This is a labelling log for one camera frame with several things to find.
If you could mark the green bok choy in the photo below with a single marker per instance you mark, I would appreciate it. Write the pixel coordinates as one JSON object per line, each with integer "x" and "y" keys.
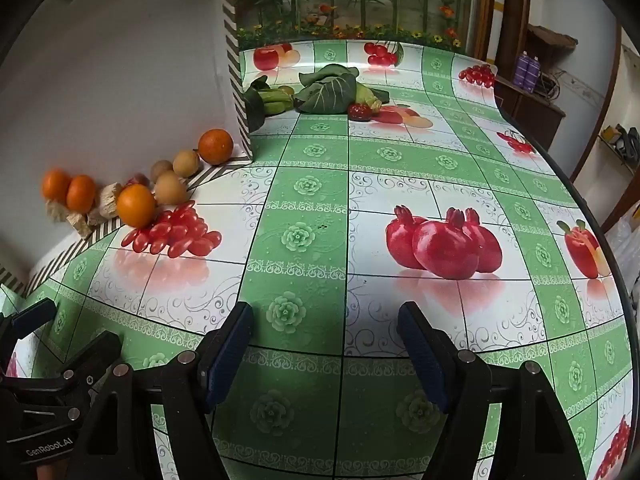
{"x": 270, "y": 101}

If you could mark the shelf with dark items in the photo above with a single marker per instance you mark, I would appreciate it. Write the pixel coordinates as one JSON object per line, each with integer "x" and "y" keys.
{"x": 620, "y": 142}

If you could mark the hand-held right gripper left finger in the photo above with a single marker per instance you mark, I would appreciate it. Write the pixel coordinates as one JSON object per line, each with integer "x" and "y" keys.
{"x": 227, "y": 360}

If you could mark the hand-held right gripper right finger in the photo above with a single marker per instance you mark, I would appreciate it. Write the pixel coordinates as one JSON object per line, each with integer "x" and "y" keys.
{"x": 425, "y": 360}

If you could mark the corn cob with husk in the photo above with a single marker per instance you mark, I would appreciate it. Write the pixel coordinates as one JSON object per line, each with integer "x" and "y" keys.
{"x": 369, "y": 96}

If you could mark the brown kiwi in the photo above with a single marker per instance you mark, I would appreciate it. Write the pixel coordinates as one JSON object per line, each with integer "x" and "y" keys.
{"x": 161, "y": 167}
{"x": 170, "y": 189}
{"x": 186, "y": 162}

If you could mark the wooden side cabinet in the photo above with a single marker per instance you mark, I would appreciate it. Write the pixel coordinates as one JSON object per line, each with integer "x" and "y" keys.
{"x": 530, "y": 107}

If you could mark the purple bottle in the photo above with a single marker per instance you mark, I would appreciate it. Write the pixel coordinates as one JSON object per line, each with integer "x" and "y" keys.
{"x": 535, "y": 73}
{"x": 523, "y": 71}

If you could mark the tan fibrous chunk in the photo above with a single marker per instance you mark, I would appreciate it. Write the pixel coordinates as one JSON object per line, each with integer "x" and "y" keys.
{"x": 84, "y": 225}
{"x": 56, "y": 211}
{"x": 110, "y": 201}

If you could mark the small red pepper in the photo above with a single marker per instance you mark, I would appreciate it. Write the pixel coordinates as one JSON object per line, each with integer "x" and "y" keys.
{"x": 360, "y": 111}

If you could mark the green fruit print tablecloth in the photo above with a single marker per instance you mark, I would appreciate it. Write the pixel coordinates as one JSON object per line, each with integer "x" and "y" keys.
{"x": 300, "y": 185}

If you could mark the wooden wall shelf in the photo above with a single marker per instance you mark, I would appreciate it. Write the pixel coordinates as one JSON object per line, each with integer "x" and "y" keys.
{"x": 550, "y": 37}

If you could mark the orange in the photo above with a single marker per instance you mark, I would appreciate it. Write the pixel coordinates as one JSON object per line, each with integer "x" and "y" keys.
{"x": 215, "y": 146}
{"x": 55, "y": 184}
{"x": 135, "y": 205}
{"x": 81, "y": 192}

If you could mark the green cabbage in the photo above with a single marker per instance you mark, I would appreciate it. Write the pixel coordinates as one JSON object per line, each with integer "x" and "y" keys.
{"x": 327, "y": 87}

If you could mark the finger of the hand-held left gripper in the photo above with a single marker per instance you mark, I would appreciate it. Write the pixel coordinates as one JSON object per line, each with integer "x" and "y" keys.
{"x": 95, "y": 350}
{"x": 32, "y": 316}

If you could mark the flower and bamboo wall poster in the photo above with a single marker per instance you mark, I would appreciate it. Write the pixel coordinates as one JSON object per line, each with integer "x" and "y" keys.
{"x": 350, "y": 0}

